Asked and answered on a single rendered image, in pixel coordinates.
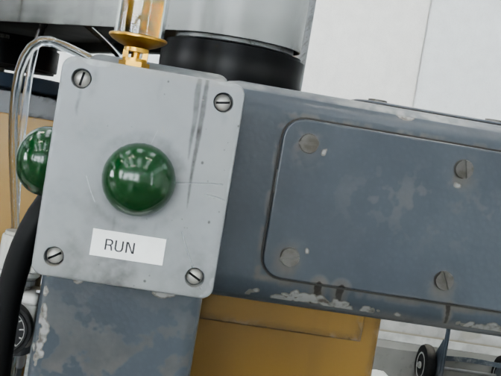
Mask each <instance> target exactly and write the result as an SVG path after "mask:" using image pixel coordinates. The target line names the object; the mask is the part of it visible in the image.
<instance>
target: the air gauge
mask: <svg viewBox="0 0 501 376"><path fill-rule="evenodd" d="M33 331H34V321H33V319H32V316H31V314H30V312H29V311H28V309H27V308H26V307H25V306H24V305H22V304H21V307H20V311H19V320H18V325H17V329H16V338H15V344H14V350H13V355H14V354H17V353H19V352H20V351H21V350H22V349H23V348H24V347H25V346H26V345H27V344H28V342H29V340H30V338H31V336H32V334H33Z"/></svg>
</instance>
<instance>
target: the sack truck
mask: <svg viewBox="0 0 501 376"><path fill-rule="evenodd" d="M450 331H451V329H446V333H445V338H444V339H443V341H442V343H441V344H440V346H439V348H438V350H437V351H436V353H435V349H434V348H433V346H431V345H430V344H424V345H422V346H421V347H419V349H418V352H417V356H416V359H415V376H443V373H444V370H447V371H453V372H463V373H468V374H474V375H484V376H501V355H500V356H498V357H497V358H496V359H495V361H494V362H491V361H487V360H480V359H475V358H469V357H456V356H447V348H448V344H449V339H450ZM445 361H456V362H464V363H475V364H479V365H484V366H492V369H491V373H486V372H476V371H471V370H465V369H455V368H450V367H444V366H445Z"/></svg>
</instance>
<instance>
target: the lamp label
mask: <svg viewBox="0 0 501 376"><path fill-rule="evenodd" d="M165 247H166V239H160V238H155V237H150V236H141V235H136V234H126V233H122V232H116V231H107V230H102V229H97V228H93V232H92V241H91V246H90V251H89V254H90V255H95V256H100V257H109V258H115V259H120V260H129V261H135V262H140V263H149V264H154V265H160V266H162V265H163V258H164V252H165Z"/></svg>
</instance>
